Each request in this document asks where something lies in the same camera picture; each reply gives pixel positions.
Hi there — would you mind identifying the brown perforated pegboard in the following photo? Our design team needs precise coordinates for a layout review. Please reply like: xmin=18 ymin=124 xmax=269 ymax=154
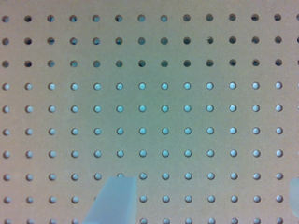
xmin=0 ymin=0 xmax=299 ymax=224

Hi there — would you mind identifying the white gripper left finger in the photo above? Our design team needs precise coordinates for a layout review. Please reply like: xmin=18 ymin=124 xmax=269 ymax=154
xmin=82 ymin=177 xmax=137 ymax=224

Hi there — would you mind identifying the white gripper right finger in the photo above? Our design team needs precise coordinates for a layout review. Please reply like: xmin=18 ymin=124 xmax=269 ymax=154
xmin=289 ymin=178 xmax=299 ymax=217

